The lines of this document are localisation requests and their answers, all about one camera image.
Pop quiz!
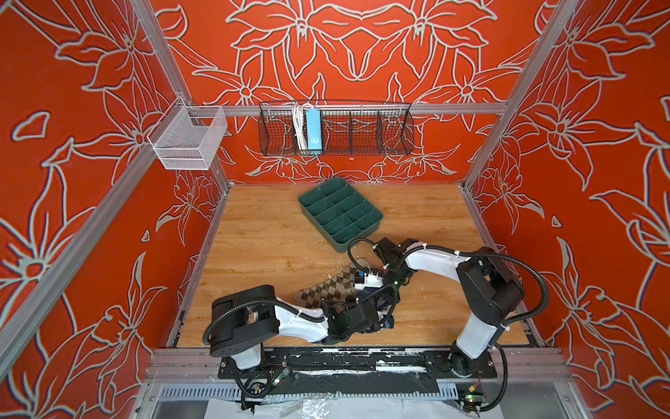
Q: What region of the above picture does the brown argyle sock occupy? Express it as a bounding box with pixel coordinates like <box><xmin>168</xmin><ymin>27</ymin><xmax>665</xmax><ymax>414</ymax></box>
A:
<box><xmin>293</xmin><ymin>265</ymin><xmax>365</xmax><ymax>309</ymax></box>

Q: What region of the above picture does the green divided tray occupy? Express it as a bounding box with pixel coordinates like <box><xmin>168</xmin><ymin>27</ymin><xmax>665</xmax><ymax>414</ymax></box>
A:
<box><xmin>298</xmin><ymin>177</ymin><xmax>384</xmax><ymax>253</ymax></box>

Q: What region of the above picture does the purple sock with yellow cuff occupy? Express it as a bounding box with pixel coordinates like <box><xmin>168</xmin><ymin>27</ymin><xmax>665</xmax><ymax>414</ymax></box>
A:
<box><xmin>370</xmin><ymin>294</ymin><xmax>401</xmax><ymax>329</ymax></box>

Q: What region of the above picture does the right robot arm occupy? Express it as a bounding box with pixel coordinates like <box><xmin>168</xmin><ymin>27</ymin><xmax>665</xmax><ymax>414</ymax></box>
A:
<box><xmin>373</xmin><ymin>238</ymin><xmax>525</xmax><ymax>378</ymax></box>

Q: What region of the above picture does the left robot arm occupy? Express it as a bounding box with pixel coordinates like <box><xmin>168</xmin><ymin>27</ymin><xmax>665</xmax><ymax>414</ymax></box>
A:
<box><xmin>202</xmin><ymin>285</ymin><xmax>400</xmax><ymax>370</ymax></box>

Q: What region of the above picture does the light blue box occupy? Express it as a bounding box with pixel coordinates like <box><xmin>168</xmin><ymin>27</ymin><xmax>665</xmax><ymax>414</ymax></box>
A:
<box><xmin>305</xmin><ymin>108</ymin><xmax>323</xmax><ymax>155</ymax></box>

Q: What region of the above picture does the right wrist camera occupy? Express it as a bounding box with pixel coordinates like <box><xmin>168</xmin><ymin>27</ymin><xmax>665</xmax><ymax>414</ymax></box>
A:
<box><xmin>354</xmin><ymin>269</ymin><xmax>384</xmax><ymax>290</ymax></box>

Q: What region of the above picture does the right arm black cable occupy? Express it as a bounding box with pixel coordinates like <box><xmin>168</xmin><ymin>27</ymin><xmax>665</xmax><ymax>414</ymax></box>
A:
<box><xmin>346</xmin><ymin>236</ymin><xmax>550</xmax><ymax>326</ymax></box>

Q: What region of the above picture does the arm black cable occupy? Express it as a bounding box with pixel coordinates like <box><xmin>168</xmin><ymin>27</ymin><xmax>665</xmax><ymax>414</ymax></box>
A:
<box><xmin>346</xmin><ymin>236</ymin><xmax>550</xmax><ymax>326</ymax></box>
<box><xmin>202</xmin><ymin>282</ymin><xmax>401</xmax><ymax>347</ymax></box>

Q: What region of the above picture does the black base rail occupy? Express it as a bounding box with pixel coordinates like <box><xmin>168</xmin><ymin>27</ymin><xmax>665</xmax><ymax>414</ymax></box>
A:
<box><xmin>217</xmin><ymin>345</ymin><xmax>498</xmax><ymax>381</ymax></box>

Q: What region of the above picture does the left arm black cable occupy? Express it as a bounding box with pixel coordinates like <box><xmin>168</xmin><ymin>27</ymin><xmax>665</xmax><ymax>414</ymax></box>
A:
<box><xmin>202</xmin><ymin>282</ymin><xmax>401</xmax><ymax>347</ymax></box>

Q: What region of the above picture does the black wire wall basket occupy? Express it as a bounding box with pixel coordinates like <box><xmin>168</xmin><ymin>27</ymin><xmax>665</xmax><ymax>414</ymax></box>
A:
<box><xmin>258</xmin><ymin>101</ymin><xmax>416</xmax><ymax>157</ymax></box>

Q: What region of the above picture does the clear plastic wall bin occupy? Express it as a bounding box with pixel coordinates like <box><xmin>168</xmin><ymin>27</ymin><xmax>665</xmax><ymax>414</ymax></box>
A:
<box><xmin>148</xmin><ymin>105</ymin><xmax>228</xmax><ymax>171</ymax></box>

